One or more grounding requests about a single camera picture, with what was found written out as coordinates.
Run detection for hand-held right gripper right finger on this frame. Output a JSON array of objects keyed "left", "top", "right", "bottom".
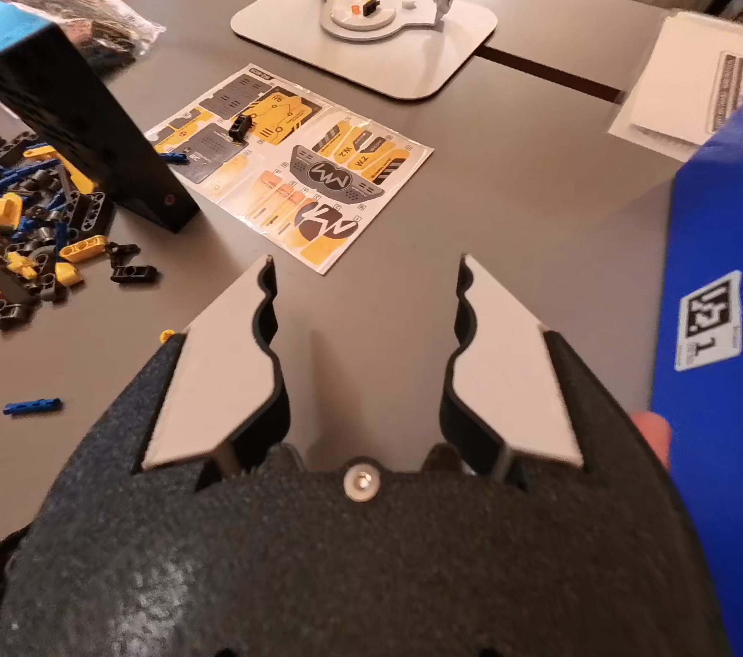
[{"left": 439, "top": 254, "right": 584, "bottom": 481}]

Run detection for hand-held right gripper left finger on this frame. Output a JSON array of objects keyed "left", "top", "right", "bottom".
[{"left": 141, "top": 255, "right": 290, "bottom": 479}]

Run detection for pile of yellow blue pieces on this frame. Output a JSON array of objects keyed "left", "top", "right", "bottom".
[{"left": 0, "top": 132, "right": 117, "bottom": 330}]

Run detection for blue plastic bin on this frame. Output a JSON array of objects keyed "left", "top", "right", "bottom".
[{"left": 650, "top": 106, "right": 743, "bottom": 657}]

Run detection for person's right hand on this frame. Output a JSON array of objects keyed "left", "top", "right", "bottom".
[{"left": 630, "top": 410, "right": 673, "bottom": 466}]

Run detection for black double-hole connector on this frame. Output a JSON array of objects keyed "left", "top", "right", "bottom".
[{"left": 110, "top": 264, "right": 159, "bottom": 284}]

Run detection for yellow grey sticker sheet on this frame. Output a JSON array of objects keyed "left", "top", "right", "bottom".
[{"left": 145, "top": 64, "right": 435, "bottom": 276}]

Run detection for black perforated block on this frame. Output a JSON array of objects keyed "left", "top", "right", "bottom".
[{"left": 0, "top": 1, "right": 201, "bottom": 233}]

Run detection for white paper sheets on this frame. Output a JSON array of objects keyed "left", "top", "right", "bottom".
[{"left": 606, "top": 10, "right": 743, "bottom": 161}]

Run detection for white document stand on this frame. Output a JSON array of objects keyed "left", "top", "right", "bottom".
[{"left": 230, "top": 0, "right": 499, "bottom": 101}]

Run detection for clear bag of grey pieces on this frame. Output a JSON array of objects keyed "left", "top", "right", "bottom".
[{"left": 0, "top": 0, "right": 166, "bottom": 74}]

